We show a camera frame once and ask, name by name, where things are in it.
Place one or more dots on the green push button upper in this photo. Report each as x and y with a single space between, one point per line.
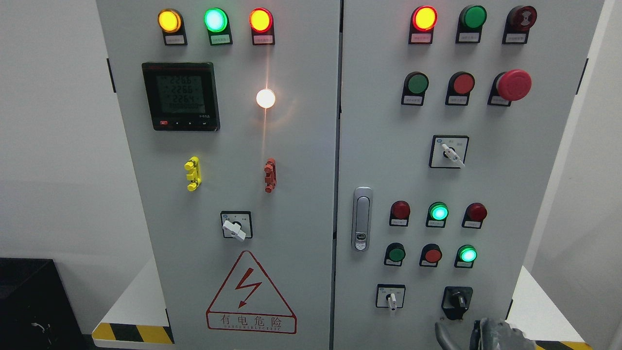
414 89

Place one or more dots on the red push button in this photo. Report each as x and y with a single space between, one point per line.
459 87
430 255

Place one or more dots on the silver door handle lock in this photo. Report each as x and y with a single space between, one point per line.
361 218

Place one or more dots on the dark green indicator light top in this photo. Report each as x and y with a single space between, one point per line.
470 24

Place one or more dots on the red emergency stop mushroom button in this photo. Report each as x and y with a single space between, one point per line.
509 86

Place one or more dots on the yellow indicator light top left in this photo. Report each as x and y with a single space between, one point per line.
172 25

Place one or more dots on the white selector switch left door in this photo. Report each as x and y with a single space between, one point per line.
237 225

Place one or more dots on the red-rimmed yellow indicator light left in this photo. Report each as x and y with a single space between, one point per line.
262 27

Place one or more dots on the red terminal connector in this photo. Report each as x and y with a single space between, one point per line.
270 175

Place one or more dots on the green lit indicator light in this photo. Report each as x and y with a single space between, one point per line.
437 215
218 27

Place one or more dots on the white selector switch upper right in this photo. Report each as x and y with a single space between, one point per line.
448 151

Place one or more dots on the grey left cabinet door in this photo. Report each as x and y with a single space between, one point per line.
293 225

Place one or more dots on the black box lower left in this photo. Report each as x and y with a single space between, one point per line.
35 313

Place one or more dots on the dark red indicator light left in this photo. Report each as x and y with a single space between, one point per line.
399 214

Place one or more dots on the red electrical hazard warning sticker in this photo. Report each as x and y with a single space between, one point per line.
249 301

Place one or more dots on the grey cabinet door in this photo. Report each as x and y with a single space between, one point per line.
293 225
386 146

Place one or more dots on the green push button lower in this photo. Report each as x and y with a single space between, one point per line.
395 254

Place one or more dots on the green lit indicator light top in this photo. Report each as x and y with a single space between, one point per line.
218 27

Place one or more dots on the red lit indicator light right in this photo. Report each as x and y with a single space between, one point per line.
422 23

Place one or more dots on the yellow terminal connector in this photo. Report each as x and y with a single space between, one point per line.
194 177

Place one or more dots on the white platform with hazard stripes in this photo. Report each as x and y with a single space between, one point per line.
142 305

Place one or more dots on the black rotary knob switch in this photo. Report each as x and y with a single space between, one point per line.
455 301

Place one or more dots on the red push button lower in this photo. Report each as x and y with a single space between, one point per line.
430 255

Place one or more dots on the green lit indicator light middle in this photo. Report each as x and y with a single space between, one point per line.
437 215

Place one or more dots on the white glowing indicator light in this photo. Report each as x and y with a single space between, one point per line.
265 98

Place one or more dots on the grey right cabinet door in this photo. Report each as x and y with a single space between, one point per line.
386 146

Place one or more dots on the black digital power meter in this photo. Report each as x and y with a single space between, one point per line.
182 96

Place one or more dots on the red push button upper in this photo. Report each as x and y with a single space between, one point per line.
459 87

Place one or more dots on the dark red buzzer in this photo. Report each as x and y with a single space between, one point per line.
518 24

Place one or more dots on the green push button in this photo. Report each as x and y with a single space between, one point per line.
414 89
395 254

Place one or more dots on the white selector switch lower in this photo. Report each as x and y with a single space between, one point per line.
390 296

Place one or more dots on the white selector switch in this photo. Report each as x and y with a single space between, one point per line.
390 296
448 151

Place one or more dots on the green indicator light lower right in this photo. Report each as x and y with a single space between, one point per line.
466 257

